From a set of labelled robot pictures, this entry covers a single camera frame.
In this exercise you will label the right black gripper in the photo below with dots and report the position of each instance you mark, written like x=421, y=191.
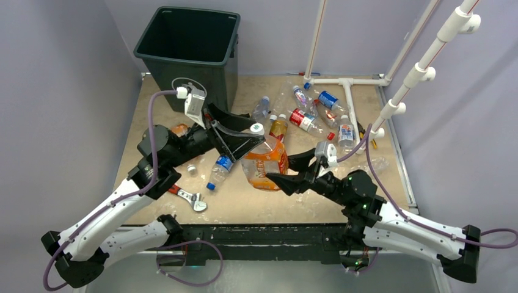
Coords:
x=299, y=162

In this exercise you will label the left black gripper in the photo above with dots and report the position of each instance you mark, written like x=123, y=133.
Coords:
x=236, y=143

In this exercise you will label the blue label clear bottle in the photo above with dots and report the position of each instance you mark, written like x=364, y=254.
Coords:
x=219, y=172

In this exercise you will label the large orange bottle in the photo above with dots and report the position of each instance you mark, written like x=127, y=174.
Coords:
x=268, y=157
x=180, y=129

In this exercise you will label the gold red label bottle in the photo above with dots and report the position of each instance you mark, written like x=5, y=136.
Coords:
x=279, y=128

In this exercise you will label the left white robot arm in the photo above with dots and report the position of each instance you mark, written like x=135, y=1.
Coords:
x=81, y=253

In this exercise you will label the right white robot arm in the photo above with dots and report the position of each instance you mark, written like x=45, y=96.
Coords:
x=375, y=222

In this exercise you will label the dark green trash bin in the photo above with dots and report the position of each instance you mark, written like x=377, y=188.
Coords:
x=195, y=48

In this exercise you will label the clear bottle blue cap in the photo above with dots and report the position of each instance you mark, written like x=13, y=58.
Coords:
x=261, y=111

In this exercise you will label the red label clear bottle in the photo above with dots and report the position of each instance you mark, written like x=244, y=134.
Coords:
x=306, y=121

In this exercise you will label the large clear bottle far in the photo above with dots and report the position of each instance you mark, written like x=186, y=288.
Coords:
x=283, y=100

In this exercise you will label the white blue label bottle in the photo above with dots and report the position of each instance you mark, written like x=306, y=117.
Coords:
x=346, y=136

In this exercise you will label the purple label small bottle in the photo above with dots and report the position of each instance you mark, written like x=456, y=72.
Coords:
x=303, y=101

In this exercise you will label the blue label bottle far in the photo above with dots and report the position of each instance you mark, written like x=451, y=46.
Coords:
x=326, y=99

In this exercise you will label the red adjustable wrench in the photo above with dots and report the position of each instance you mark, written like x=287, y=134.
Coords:
x=193, y=199

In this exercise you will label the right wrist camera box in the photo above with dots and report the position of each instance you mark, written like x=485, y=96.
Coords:
x=326, y=154

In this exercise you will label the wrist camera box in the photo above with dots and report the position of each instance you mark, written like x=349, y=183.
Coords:
x=326, y=154
x=193, y=105

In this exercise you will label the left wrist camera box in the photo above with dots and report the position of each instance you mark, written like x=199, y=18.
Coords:
x=193, y=105

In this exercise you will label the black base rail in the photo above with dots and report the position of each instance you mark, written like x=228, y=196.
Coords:
x=322, y=242

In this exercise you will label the white PVC pipe frame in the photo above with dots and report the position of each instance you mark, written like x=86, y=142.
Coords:
x=462, y=20

